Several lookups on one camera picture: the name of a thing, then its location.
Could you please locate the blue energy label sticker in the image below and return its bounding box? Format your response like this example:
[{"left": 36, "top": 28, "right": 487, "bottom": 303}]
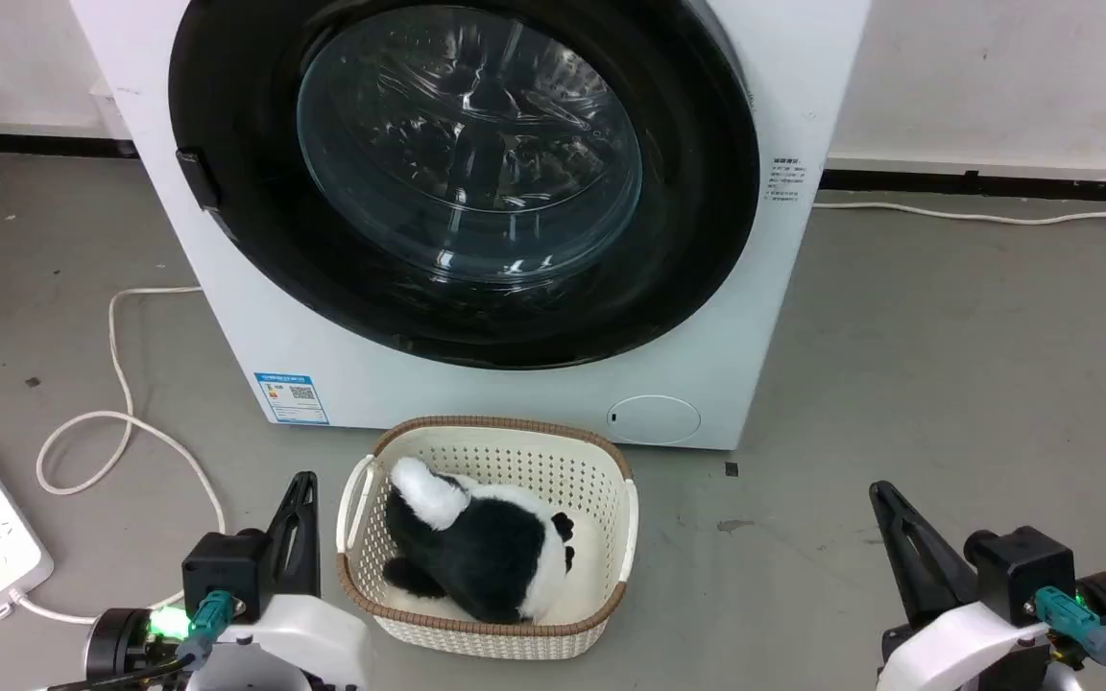
[{"left": 253, "top": 372, "right": 331, "bottom": 426}]

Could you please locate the right green plug black cable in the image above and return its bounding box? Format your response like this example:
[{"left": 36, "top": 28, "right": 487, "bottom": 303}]
[{"left": 1032, "top": 586, "right": 1106, "bottom": 691}]

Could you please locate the cream plastic laundry basket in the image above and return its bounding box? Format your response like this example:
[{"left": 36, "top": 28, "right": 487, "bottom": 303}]
[{"left": 336, "top": 416, "right": 640, "bottom": 662}]

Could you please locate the black door handle latch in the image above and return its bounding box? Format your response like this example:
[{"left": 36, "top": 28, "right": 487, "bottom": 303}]
[{"left": 176, "top": 148, "right": 224, "bottom": 214}]

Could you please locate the black white panda plush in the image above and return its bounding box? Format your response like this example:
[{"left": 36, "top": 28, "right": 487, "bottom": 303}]
[{"left": 382, "top": 456, "right": 577, "bottom": 627}]

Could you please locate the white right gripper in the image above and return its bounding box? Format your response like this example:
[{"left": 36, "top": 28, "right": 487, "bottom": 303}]
[{"left": 869, "top": 481, "right": 1055, "bottom": 691}]

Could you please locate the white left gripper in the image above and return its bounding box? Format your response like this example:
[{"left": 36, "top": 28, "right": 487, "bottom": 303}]
[{"left": 183, "top": 470, "right": 373, "bottom": 691}]

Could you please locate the white power strip cable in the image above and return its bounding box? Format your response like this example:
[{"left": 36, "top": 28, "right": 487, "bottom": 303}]
[{"left": 10, "top": 284, "right": 228, "bottom": 627}]

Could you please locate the thin white floor cable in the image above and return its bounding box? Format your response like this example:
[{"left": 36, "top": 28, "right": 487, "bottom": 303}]
[{"left": 811, "top": 194, "right": 1106, "bottom": 227}]

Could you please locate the white front-load washing machine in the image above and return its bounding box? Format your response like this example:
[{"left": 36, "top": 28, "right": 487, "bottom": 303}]
[{"left": 68, "top": 0, "right": 873, "bottom": 452}]

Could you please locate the round white filter cover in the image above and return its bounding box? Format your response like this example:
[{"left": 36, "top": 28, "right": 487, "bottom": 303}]
[{"left": 607, "top": 394, "right": 704, "bottom": 447}]

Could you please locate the black round glass washer door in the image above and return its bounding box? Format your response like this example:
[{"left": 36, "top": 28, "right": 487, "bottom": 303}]
[{"left": 167, "top": 0, "right": 762, "bottom": 371}]

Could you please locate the small text sticker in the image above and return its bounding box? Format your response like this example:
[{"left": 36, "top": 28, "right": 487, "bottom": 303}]
[{"left": 769, "top": 156, "right": 810, "bottom": 205}]

